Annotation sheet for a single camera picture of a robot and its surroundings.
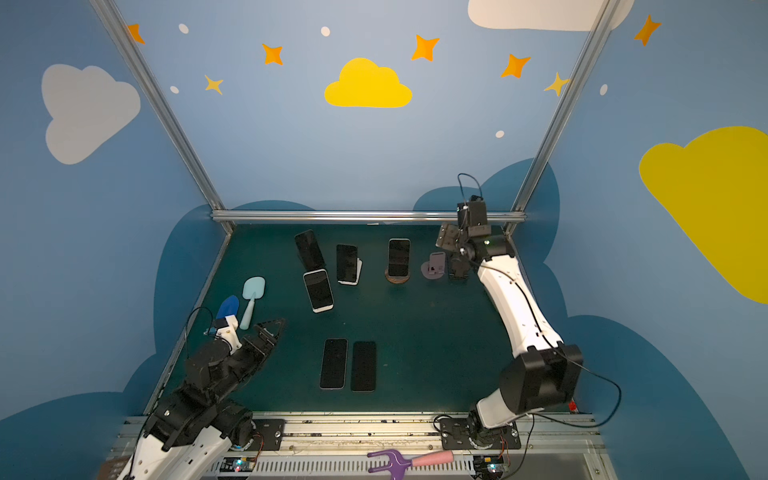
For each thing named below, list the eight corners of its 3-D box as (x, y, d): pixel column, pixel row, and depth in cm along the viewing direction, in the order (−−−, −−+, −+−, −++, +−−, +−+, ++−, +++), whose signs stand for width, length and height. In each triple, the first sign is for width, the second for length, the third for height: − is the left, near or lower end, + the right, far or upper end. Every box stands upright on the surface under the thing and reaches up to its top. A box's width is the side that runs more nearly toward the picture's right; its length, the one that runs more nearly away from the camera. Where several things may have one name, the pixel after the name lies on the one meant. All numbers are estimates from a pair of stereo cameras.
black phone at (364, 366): (351, 392, 85) (350, 389, 82) (354, 345, 94) (353, 341, 91) (374, 392, 85) (374, 389, 82) (376, 345, 94) (376, 341, 92)
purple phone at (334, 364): (319, 388, 84) (318, 386, 82) (326, 341, 93) (325, 338, 91) (345, 388, 84) (344, 386, 82) (349, 341, 93) (348, 338, 91)
